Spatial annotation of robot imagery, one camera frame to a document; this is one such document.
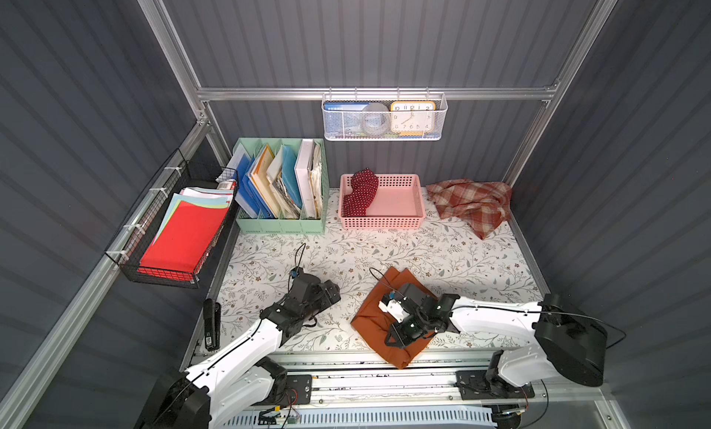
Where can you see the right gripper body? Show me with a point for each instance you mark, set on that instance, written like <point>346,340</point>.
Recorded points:
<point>405,316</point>

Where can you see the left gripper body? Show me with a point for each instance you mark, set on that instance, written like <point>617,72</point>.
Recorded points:
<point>320,290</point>

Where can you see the rust brown skirt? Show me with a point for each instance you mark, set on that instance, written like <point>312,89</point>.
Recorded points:
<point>373,325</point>

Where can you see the pink plastic basket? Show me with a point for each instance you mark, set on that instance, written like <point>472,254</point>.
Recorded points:
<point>398,204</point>

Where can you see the red polka dot skirt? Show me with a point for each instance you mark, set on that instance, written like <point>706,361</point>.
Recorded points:
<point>364,186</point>

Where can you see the red plaid skirt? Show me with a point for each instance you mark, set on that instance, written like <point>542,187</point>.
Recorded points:
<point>484,206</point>

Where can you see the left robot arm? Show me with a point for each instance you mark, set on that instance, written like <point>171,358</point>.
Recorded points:
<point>210,393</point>

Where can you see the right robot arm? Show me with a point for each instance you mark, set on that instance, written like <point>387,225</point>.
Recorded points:
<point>558,340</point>

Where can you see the grey tape roll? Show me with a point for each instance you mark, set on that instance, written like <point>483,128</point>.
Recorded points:
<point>375,120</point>

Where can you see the floral table mat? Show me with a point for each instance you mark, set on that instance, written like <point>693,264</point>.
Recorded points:
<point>443,254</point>

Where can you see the green file organizer box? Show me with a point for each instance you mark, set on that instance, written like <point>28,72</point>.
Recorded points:
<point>302,226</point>

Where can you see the black stapler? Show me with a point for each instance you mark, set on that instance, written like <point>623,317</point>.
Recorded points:
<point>212,322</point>

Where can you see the blue folder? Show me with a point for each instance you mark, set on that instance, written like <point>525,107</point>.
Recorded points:
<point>247,195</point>

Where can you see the white binder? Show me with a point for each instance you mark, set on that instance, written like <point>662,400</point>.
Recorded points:
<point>302,169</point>

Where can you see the red paper stack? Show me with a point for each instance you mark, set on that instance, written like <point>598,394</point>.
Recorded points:
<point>184,236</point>

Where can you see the blue box in basket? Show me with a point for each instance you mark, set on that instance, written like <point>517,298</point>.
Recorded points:
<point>342,119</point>

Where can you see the yellow alarm clock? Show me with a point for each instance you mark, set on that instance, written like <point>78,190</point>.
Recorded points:
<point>412,118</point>

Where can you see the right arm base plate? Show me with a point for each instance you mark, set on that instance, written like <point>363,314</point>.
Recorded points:
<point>477,384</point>

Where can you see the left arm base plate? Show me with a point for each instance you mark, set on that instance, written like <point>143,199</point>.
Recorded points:
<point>294,389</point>

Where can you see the black wire wall basket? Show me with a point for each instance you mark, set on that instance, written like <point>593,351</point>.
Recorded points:
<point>186,177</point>

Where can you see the white wire wall basket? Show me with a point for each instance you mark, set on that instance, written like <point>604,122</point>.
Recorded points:
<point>387,98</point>

